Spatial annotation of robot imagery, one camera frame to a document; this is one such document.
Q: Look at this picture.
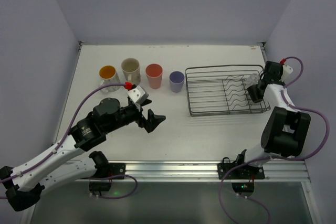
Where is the wire dish rack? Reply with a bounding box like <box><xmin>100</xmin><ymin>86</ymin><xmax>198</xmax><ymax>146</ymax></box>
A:
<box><xmin>185</xmin><ymin>65</ymin><xmax>270</xmax><ymax>116</ymax></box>

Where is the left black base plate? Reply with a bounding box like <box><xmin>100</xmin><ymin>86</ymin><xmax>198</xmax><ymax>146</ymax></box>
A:
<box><xmin>108</xmin><ymin>163</ymin><xmax>126</xmax><ymax>179</ymax></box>

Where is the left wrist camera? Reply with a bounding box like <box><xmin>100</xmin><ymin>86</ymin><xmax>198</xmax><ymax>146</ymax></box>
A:
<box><xmin>127</xmin><ymin>86</ymin><xmax>149</xmax><ymax>104</ymax></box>

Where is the aluminium mounting rail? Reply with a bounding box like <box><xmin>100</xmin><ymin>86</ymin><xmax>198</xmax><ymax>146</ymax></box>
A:
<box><xmin>33</xmin><ymin>159</ymin><xmax>311</xmax><ymax>182</ymax></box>

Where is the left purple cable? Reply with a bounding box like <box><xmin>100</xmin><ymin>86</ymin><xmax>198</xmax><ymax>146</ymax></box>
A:
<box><xmin>0</xmin><ymin>82</ymin><xmax>139</xmax><ymax>200</ymax></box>

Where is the controller box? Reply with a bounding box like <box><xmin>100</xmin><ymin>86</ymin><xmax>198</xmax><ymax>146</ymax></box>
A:
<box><xmin>232</xmin><ymin>183</ymin><xmax>255</xmax><ymax>197</ymax></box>
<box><xmin>89</xmin><ymin>182</ymin><xmax>112</xmax><ymax>195</ymax></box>

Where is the lavender plastic cup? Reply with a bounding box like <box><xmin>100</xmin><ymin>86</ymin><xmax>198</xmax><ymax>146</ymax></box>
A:
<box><xmin>169</xmin><ymin>71</ymin><xmax>185</xmax><ymax>93</ymax></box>

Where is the clear glass cup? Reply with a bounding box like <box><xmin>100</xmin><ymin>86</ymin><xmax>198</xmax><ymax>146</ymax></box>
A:
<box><xmin>245</xmin><ymin>73</ymin><xmax>260</xmax><ymax>86</ymax></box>

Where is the pink plastic cup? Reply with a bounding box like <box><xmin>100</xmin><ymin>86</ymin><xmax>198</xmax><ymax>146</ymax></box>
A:
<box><xmin>145</xmin><ymin>63</ymin><xmax>163</xmax><ymax>89</ymax></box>

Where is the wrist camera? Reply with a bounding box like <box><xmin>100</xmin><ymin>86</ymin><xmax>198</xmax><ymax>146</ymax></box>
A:
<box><xmin>127</xmin><ymin>86</ymin><xmax>149</xmax><ymax>104</ymax></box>
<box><xmin>280</xmin><ymin>58</ymin><xmax>293</xmax><ymax>82</ymax></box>

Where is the white floral mug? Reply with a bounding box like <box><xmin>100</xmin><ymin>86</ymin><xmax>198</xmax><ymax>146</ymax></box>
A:
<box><xmin>99</xmin><ymin>66</ymin><xmax>120</xmax><ymax>93</ymax></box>

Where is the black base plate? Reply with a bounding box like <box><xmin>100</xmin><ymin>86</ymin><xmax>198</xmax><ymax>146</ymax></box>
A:
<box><xmin>217</xmin><ymin>157</ymin><xmax>265</xmax><ymax>180</ymax></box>
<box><xmin>108</xmin><ymin>163</ymin><xmax>126</xmax><ymax>179</ymax></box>

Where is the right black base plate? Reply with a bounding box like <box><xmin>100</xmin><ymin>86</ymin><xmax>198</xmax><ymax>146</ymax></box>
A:
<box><xmin>217</xmin><ymin>157</ymin><xmax>265</xmax><ymax>180</ymax></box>

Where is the left controller box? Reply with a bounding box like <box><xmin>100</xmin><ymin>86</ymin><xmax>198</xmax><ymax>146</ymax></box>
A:
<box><xmin>89</xmin><ymin>182</ymin><xmax>112</xmax><ymax>195</ymax></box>

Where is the right controller box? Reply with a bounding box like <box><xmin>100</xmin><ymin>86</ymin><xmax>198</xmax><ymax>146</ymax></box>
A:
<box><xmin>232</xmin><ymin>183</ymin><xmax>255</xmax><ymax>197</ymax></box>

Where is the beige patterned mug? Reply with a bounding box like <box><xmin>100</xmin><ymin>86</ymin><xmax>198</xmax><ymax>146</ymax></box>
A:
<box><xmin>121</xmin><ymin>58</ymin><xmax>141</xmax><ymax>85</ymax></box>

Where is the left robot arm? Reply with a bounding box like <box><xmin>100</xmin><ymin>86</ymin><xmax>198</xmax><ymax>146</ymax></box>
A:
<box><xmin>1</xmin><ymin>98</ymin><xmax>166</xmax><ymax>211</ymax></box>

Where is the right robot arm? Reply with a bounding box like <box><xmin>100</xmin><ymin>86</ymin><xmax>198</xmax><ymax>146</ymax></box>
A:
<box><xmin>234</xmin><ymin>61</ymin><xmax>311</xmax><ymax>167</ymax></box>

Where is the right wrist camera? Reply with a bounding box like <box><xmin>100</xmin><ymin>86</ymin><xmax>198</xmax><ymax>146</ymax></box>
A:
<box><xmin>280</xmin><ymin>58</ymin><xmax>293</xmax><ymax>82</ymax></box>

